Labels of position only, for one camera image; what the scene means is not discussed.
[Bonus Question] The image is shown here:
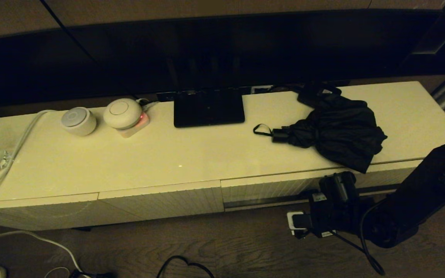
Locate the white cabinet drawer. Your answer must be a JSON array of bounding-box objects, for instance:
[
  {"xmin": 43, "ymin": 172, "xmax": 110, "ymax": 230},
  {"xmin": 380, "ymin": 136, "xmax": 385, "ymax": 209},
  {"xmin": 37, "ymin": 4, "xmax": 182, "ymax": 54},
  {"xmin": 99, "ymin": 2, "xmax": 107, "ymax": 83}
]
[{"xmin": 221, "ymin": 158, "xmax": 424, "ymax": 212}]

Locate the black umbrella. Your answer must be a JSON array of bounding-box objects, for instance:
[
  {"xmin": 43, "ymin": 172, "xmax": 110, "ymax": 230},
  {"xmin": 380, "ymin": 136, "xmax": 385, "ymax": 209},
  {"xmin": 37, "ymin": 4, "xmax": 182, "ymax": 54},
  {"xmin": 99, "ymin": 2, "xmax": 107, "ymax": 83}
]
[{"xmin": 253, "ymin": 92, "xmax": 387, "ymax": 174}]

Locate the white low TV cabinet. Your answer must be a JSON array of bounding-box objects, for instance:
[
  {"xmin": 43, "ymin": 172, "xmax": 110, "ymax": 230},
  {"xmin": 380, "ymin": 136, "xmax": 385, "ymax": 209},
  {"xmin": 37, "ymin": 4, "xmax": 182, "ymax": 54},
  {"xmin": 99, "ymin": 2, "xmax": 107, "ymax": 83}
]
[{"xmin": 0, "ymin": 80, "xmax": 445, "ymax": 232}]

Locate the small black box with sticker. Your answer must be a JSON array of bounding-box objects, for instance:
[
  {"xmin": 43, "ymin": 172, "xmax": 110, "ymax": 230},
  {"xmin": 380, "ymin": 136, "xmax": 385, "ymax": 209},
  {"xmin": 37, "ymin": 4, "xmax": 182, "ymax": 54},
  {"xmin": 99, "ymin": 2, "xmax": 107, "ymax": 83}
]
[{"xmin": 297, "ymin": 83, "xmax": 342, "ymax": 108}]

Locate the white ribbed cabinet front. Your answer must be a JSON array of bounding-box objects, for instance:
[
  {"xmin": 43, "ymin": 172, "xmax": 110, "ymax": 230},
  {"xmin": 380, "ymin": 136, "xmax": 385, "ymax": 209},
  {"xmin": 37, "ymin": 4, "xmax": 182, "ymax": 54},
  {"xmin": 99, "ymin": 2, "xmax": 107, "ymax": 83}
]
[
  {"xmin": 99, "ymin": 180, "xmax": 224, "ymax": 224},
  {"xmin": 0, "ymin": 193, "xmax": 100, "ymax": 232}
]

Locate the black flat television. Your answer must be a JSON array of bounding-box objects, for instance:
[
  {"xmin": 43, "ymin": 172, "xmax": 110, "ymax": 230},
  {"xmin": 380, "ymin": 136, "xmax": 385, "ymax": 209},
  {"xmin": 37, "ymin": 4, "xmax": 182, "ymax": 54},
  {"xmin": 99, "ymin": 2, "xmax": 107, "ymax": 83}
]
[{"xmin": 0, "ymin": 10, "xmax": 445, "ymax": 107}]

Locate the white round dome device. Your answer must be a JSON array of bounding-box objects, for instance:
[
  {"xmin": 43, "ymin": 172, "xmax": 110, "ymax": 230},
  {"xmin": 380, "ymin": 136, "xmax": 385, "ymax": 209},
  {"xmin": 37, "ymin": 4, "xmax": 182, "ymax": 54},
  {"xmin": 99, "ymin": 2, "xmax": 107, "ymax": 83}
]
[{"xmin": 103, "ymin": 98, "xmax": 143, "ymax": 130}]

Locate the black floor plug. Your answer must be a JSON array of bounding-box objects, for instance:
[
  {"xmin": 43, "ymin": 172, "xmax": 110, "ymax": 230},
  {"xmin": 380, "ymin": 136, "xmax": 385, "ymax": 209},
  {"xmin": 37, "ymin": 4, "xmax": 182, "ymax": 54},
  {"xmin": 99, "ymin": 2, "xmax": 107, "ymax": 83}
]
[{"xmin": 70, "ymin": 271, "xmax": 117, "ymax": 278}]

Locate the white speaker with grey top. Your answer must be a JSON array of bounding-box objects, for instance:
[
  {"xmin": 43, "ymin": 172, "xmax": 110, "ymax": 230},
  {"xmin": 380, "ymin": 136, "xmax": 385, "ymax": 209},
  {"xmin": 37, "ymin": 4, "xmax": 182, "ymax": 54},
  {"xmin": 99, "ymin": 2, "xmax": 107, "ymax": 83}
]
[{"xmin": 61, "ymin": 107, "xmax": 97, "ymax": 136}]

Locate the white framed wrist camera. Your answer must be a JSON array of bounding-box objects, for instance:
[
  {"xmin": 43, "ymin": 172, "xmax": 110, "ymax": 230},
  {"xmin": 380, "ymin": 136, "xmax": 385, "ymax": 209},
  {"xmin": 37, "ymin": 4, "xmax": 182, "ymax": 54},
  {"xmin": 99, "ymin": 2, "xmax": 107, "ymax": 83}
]
[{"xmin": 287, "ymin": 211, "xmax": 313, "ymax": 237}]

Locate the black floor cable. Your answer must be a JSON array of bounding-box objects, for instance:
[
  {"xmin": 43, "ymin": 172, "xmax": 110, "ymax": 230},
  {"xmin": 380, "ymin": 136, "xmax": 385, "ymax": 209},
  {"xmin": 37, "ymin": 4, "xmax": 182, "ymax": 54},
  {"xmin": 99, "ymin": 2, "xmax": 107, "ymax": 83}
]
[{"xmin": 156, "ymin": 255, "xmax": 215, "ymax": 278}]

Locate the black television base plate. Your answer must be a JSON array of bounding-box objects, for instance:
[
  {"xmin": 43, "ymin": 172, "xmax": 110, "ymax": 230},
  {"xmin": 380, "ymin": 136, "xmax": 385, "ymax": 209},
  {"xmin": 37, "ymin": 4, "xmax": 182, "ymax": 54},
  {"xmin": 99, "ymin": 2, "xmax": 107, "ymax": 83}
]
[{"xmin": 173, "ymin": 90, "xmax": 245, "ymax": 128}]

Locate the thin white cable loop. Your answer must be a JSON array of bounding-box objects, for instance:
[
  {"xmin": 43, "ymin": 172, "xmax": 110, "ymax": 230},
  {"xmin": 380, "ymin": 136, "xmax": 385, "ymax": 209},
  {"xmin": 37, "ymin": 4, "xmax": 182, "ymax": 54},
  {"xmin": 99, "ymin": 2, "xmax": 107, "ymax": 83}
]
[{"xmin": 45, "ymin": 267, "xmax": 71, "ymax": 278}]

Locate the thick white power cable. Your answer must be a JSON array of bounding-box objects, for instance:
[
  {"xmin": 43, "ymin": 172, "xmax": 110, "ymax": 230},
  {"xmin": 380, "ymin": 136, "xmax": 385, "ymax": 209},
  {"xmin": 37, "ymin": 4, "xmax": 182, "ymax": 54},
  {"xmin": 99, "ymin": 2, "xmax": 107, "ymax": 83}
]
[{"xmin": 0, "ymin": 110, "xmax": 82, "ymax": 275}]

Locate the thin black wall cable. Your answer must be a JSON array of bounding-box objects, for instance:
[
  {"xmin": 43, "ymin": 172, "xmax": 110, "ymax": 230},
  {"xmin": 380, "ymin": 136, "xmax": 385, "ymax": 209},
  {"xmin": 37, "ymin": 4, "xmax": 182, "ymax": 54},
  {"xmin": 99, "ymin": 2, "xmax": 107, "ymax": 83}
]
[{"xmin": 40, "ymin": 0, "xmax": 140, "ymax": 100}]

